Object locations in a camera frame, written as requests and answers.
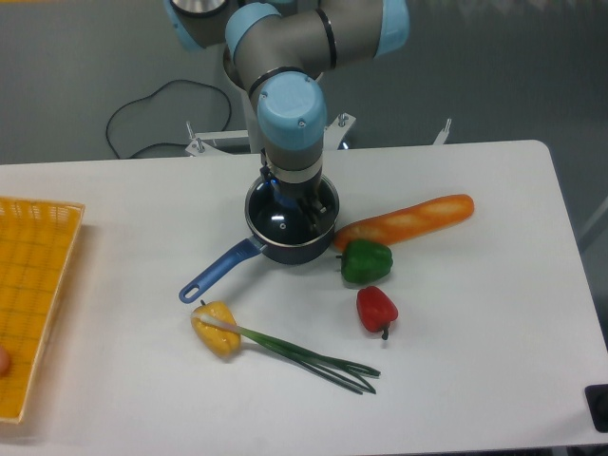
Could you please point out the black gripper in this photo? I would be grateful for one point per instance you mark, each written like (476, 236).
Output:
(290, 188)

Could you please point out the dark blue saucepan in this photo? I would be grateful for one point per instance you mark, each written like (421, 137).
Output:
(248, 248)

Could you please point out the glass lid blue knob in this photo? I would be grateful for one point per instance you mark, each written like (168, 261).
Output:
(287, 226)

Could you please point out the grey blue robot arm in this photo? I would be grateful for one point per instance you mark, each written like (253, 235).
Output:
(278, 53)

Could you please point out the green bell pepper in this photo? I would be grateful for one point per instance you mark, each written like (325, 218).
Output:
(364, 261)

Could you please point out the orange baguette bread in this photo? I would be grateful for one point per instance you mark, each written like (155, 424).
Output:
(407, 223)

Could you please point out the red bell pepper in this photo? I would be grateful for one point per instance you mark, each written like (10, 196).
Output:
(376, 310)

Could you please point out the yellow bell pepper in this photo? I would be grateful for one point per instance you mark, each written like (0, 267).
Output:
(220, 342)

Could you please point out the green spring onion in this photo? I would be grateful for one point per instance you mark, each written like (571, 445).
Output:
(345, 374)

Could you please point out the yellow woven basket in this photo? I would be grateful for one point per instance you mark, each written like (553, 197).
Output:
(37, 240)

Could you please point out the black device table corner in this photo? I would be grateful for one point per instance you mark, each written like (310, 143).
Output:
(597, 401)

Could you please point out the white table leg bracket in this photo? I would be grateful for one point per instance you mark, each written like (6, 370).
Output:
(443, 134)

